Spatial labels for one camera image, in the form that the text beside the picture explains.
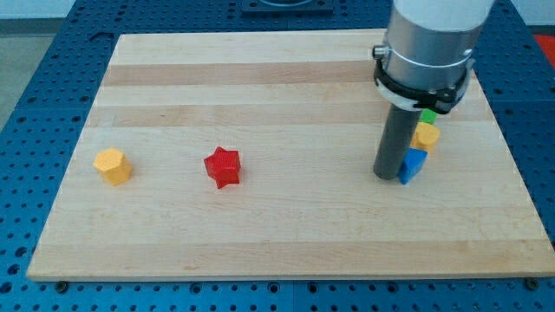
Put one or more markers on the blue triangular block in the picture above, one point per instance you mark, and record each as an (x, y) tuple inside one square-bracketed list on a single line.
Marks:
[(412, 163)]

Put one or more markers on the yellow hexagon block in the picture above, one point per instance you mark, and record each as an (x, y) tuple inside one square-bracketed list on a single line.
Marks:
[(113, 166)]

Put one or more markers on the red star block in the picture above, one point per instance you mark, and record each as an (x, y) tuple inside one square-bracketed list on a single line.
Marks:
[(223, 166)]

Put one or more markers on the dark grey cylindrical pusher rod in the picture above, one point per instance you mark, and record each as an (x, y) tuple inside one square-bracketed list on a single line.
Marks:
[(396, 137)]

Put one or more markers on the yellow block right side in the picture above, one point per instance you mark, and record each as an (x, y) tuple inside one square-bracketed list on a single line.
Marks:
[(425, 137)]

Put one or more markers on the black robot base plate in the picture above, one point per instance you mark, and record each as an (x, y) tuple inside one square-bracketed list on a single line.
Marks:
[(255, 7)]

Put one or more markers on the green block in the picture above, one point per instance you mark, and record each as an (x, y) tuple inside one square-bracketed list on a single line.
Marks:
[(428, 116)]

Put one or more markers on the wooden board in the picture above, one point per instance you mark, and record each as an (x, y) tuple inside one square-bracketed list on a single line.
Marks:
[(302, 109)]

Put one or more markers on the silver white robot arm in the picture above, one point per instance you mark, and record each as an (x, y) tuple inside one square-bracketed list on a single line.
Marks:
[(426, 56)]

